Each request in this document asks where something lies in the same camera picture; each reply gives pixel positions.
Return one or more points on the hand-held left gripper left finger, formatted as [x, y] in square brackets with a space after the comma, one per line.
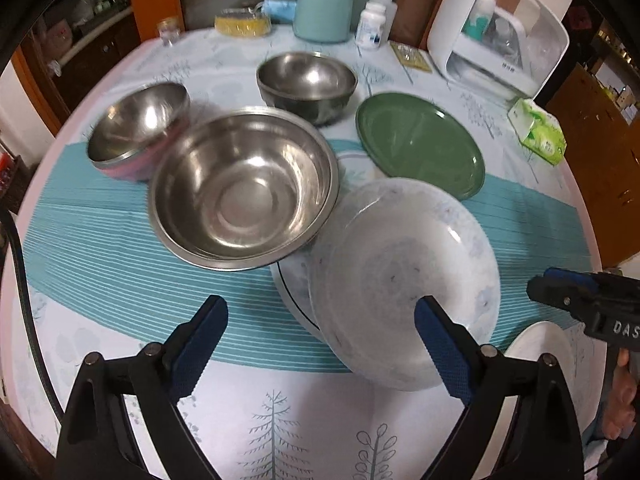
[200, 355]

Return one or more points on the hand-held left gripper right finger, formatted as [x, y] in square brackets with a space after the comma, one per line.
[445, 355]

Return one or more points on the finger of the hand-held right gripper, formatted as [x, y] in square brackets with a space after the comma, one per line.
[560, 295]

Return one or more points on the white patterned glass plate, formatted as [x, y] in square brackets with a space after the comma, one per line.
[390, 260]

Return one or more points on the large steel mixing bowl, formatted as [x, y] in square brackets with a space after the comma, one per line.
[240, 195]

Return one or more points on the green plate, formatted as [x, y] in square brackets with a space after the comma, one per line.
[415, 135]

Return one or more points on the pink steel bowl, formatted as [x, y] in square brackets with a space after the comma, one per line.
[135, 125]

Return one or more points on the dark steel bowl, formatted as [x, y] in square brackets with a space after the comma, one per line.
[305, 77]

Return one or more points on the person's right hand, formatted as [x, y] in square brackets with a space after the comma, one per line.
[619, 400]

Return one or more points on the white plate with black rim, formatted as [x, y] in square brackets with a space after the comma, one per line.
[294, 300]

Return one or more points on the teal striped table runner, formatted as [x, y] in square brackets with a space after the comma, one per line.
[100, 240]

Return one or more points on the green tissue pack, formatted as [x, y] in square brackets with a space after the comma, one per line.
[540, 130]

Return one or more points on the wooden cabinet with shelves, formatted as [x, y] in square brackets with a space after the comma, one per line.
[585, 105]

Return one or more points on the yellow flat packet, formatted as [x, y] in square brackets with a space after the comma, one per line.
[410, 55]

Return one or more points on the white countertop appliance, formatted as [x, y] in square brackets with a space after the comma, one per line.
[460, 20]

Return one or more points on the dark wooden sideboard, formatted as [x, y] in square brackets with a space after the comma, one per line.
[90, 55]

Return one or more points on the small glass jar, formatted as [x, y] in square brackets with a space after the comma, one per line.
[169, 32]

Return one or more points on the white pill bottle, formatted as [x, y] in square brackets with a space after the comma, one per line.
[370, 25]

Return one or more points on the yellow sponge pack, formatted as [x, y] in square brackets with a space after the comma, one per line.
[242, 24]

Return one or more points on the clear squeeze bottle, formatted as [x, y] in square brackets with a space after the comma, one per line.
[391, 2]

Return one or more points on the blue packet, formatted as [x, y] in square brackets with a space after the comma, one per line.
[280, 10]

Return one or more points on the teal canister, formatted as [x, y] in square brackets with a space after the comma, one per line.
[322, 12]

